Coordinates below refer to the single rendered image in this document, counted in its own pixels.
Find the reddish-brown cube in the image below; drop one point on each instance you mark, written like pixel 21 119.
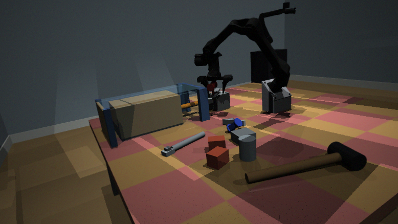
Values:
pixel 217 157
pixel 215 141

